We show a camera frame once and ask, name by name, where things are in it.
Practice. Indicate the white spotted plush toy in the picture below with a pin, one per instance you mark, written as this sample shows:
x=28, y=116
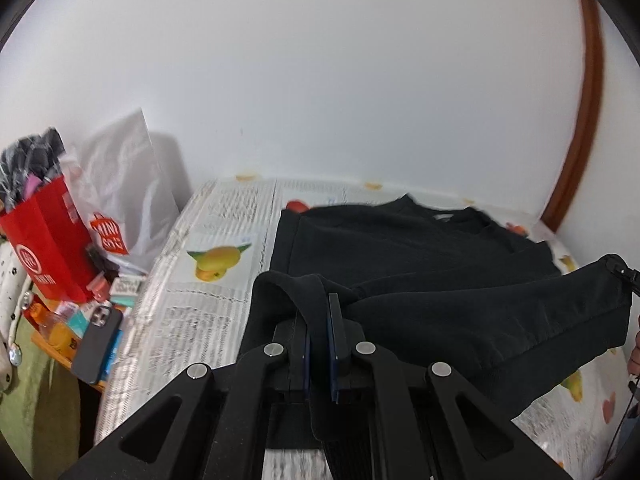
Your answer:
x=14, y=282

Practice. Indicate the black smartphone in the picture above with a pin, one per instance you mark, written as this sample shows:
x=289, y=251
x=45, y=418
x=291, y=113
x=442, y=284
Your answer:
x=96, y=344

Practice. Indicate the brown wooden door frame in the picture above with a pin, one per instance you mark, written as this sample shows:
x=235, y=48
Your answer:
x=587, y=119

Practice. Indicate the red paper shopping bag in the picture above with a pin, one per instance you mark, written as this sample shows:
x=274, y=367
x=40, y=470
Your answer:
x=51, y=241

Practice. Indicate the green bed sheet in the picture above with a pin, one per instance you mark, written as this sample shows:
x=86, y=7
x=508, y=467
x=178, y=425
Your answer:
x=40, y=411

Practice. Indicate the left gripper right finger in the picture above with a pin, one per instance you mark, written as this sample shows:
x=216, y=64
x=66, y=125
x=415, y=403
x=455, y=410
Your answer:
x=399, y=421

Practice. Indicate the white Miniso plastic bag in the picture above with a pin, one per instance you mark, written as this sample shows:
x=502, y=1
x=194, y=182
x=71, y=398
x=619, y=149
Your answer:
x=121, y=193

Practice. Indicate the orange drink bottle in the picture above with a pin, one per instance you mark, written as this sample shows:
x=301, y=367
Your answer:
x=46, y=320

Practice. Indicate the black plaid cloth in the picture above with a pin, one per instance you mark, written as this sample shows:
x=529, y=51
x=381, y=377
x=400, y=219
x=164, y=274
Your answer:
x=28, y=164

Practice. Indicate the fruit print tablecloth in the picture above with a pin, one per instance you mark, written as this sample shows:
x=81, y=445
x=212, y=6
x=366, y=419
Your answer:
x=194, y=306

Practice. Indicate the small white box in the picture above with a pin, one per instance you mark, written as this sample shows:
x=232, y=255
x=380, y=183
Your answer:
x=127, y=286

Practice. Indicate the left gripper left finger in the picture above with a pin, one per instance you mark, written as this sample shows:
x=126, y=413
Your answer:
x=205, y=424

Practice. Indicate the black sweatshirt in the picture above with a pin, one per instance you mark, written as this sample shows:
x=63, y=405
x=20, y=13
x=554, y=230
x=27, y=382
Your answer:
x=439, y=285

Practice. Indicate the person's right hand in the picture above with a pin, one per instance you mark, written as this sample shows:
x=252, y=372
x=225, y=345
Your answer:
x=633, y=365

